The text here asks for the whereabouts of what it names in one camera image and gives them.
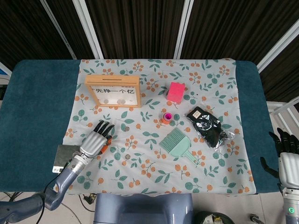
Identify blue grey robot torso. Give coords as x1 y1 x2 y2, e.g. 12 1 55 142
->
93 193 194 224

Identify black socks in plastic bag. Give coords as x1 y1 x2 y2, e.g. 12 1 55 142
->
184 106 235 152

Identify mint green brush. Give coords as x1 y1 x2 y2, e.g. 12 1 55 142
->
159 127 187 150

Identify black power plug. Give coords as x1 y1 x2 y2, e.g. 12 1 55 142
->
83 195 97 206

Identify orange nested cup stack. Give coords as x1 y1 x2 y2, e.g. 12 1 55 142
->
161 112 173 124

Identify white blue equipment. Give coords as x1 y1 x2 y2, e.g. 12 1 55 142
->
0 61 13 80

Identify black bin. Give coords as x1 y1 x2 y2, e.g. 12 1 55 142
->
195 210 233 224

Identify wooden frame money box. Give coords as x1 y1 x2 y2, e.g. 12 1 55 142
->
84 74 142 108

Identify teal padded table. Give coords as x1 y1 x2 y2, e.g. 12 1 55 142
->
0 59 281 193

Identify silver digital scale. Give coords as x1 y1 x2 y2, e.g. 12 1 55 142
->
51 144 81 174

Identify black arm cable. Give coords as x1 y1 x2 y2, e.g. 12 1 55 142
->
43 158 73 210

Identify pink foam cube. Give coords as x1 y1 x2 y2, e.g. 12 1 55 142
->
166 81 187 105

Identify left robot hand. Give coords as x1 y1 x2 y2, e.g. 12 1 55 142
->
79 120 115 158

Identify floral print tablecloth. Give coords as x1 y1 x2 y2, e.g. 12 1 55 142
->
55 58 259 196

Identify white metal rack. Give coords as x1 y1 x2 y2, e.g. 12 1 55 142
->
266 97 299 133

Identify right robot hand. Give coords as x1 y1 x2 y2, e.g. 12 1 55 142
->
260 127 299 188

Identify white partition post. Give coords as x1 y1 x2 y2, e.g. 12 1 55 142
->
256 23 299 73
71 0 105 59
39 0 77 60
174 0 194 59

